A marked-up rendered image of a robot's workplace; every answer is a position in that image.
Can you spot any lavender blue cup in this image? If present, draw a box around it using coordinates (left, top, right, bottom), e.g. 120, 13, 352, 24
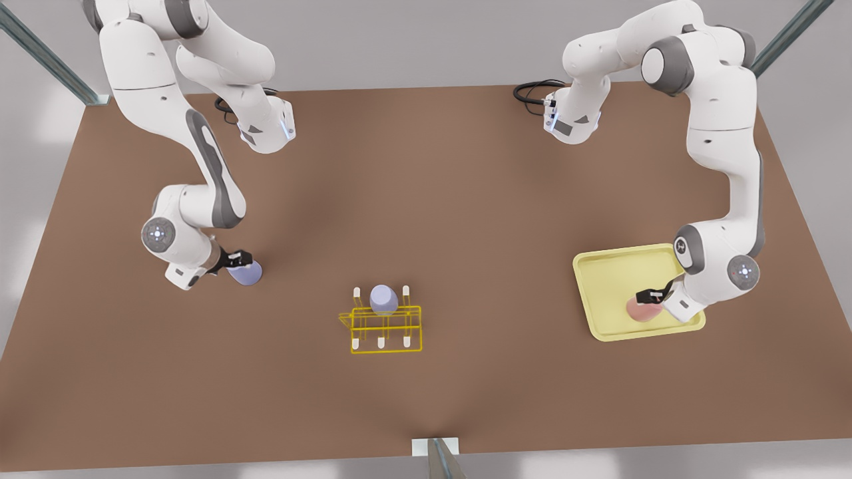
228, 260, 263, 287
369, 285, 399, 315

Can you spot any pink cup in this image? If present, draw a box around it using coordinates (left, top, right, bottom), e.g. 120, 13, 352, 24
626, 297, 665, 324

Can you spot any pale yellow tray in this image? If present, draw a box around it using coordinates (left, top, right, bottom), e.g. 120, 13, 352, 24
572, 243, 706, 343

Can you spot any black cable loop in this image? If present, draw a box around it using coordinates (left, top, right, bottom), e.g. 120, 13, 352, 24
214, 88, 279, 126
513, 80, 568, 116

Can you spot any yellow wire cup rack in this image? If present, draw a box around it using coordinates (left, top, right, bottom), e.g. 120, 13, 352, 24
338, 285, 423, 355

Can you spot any silver frame post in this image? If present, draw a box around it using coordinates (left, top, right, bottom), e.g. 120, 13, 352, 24
0, 5, 110, 106
412, 437, 467, 479
752, 0, 835, 79

